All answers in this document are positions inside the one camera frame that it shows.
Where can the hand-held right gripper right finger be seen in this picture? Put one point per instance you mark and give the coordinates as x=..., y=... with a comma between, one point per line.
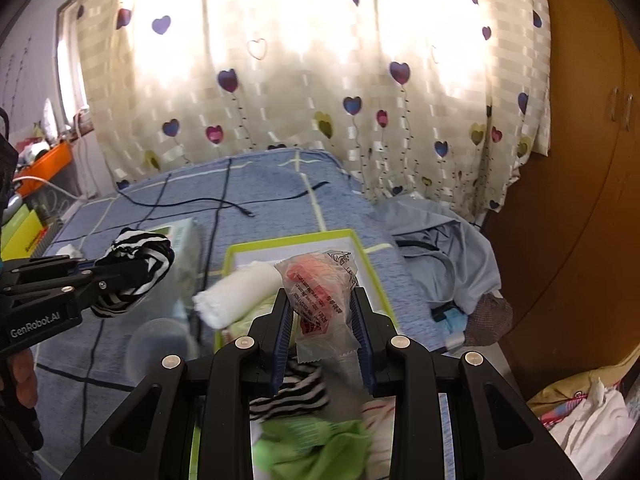
x=362, y=345

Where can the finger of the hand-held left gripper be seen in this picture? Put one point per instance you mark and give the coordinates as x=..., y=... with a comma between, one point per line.
x=55, y=263
x=100, y=285

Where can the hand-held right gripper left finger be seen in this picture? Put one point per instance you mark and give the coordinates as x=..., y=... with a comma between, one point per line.
x=282, y=340

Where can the black white striped sock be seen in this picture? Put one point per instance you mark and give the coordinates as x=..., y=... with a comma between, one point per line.
x=295, y=390
x=135, y=250

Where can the clear red-printed plastic packet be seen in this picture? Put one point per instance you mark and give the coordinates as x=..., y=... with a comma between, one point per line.
x=315, y=290

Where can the white towel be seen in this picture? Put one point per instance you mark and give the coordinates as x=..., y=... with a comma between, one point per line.
x=230, y=295

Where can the green-rimmed white tray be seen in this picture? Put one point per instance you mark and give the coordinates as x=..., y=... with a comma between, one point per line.
x=300, y=239

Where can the green plastic bag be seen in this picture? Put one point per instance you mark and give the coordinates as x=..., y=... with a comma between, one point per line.
x=310, y=445

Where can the person's left hand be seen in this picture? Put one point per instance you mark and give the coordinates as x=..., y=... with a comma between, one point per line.
x=25, y=377

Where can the white cloth ball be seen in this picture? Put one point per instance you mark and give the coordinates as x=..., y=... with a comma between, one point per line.
x=67, y=251

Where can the yellow-green box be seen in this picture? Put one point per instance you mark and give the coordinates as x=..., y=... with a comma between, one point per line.
x=22, y=232

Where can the white thin-striped sock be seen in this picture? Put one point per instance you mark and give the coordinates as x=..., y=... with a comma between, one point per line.
x=380, y=425

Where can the clear plastic jar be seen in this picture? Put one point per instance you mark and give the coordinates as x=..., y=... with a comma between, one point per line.
x=160, y=347

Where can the wet wipes pack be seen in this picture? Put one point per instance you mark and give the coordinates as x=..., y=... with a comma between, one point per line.
x=177, y=245

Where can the orange box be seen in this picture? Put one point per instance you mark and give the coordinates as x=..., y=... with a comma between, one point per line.
x=50, y=160

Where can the blue plaid bedsheet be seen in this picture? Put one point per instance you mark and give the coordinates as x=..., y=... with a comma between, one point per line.
x=150, y=185

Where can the blue-grey garment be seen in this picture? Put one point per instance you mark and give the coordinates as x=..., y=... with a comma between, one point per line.
x=440, y=245

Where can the grey knit cloth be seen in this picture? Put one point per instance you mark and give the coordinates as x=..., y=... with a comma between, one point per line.
x=487, y=317

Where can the printed quilt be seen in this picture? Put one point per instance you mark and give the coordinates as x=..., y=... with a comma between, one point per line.
x=555, y=400

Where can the white crumpled cloth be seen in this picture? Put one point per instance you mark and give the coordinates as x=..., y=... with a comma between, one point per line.
x=595, y=430

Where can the heart print curtain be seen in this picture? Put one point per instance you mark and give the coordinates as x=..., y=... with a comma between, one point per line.
x=300, y=85

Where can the wooden wardrobe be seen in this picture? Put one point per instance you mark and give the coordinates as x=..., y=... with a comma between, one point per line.
x=575, y=160

